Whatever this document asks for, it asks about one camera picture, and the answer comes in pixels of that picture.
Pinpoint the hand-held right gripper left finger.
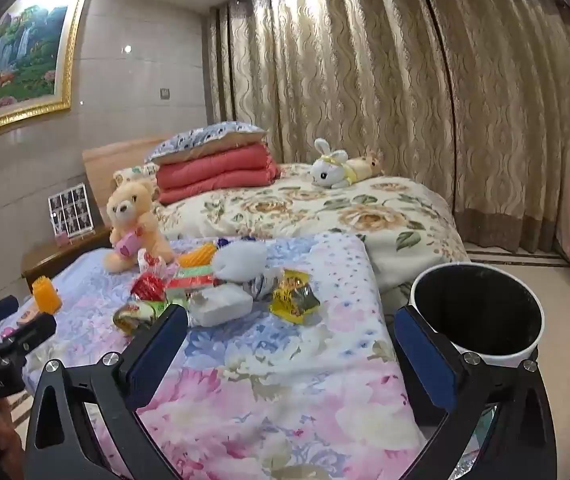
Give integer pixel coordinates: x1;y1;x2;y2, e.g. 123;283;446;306
24;304;189;480

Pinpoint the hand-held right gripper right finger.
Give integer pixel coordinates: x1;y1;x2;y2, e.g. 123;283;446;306
394;304;558;480

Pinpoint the red green snack packet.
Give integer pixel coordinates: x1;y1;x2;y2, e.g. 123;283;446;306
112;297;167;336

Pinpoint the red printed paper wrapper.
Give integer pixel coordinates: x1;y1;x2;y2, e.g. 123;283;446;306
130;255;177;302

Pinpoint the white trash bin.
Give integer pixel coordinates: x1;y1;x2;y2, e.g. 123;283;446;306
409;261;546;368

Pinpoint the blue and clear plastic bag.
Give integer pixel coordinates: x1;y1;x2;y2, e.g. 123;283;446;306
212;242;271;282

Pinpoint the striped wrapper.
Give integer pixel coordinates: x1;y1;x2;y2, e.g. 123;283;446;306
242;270;286;302

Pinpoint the wooden nightstand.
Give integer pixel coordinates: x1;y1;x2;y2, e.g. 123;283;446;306
21;225;116;296

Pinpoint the white tissue packet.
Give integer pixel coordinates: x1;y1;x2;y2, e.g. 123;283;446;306
187;285;255;328

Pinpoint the green box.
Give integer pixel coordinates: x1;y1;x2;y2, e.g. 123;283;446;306
165;265;216;291

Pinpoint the pastel floral blanket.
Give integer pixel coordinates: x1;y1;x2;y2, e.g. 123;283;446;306
0;232;430;480

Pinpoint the yellow snack packet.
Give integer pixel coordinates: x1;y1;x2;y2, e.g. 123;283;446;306
270;269;321;322

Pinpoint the beige teddy bear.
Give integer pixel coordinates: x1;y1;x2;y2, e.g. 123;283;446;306
103;180;176;275

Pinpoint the small floral pillow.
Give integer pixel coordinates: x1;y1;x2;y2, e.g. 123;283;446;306
113;162;161;187

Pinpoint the rose print duvet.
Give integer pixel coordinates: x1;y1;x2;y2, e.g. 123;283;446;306
152;162;472;293

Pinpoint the wooden headboard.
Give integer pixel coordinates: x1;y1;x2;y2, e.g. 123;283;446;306
82;136;171;211

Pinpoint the folded red quilt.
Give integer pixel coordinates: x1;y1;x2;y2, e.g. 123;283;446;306
156;143;281;206

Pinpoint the small tan bear plush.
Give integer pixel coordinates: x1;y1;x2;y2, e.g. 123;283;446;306
345;149;385;181

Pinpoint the white rabbit plush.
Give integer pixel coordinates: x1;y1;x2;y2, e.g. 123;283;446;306
310;138;361;190

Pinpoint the blue dotted pillow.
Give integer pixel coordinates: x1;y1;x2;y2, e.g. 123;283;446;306
145;121;268;166

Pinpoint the gold framed landscape painting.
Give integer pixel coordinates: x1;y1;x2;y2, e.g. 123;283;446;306
0;0;90;142

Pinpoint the beige patterned curtain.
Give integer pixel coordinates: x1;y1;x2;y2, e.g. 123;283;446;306
205;0;570;256

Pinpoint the black white photo frame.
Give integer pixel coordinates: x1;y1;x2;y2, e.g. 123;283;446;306
48;182;97;247

